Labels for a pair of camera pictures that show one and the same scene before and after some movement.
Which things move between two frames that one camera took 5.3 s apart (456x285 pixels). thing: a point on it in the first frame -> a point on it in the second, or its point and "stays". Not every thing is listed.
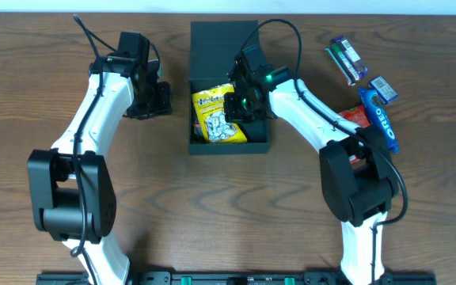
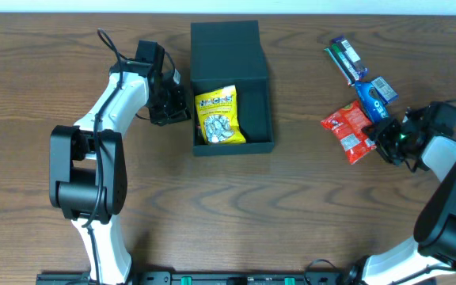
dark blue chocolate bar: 351,55 stays
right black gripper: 235,108 -> 386,139
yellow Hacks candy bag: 210,106 stays
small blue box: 383,89 stays
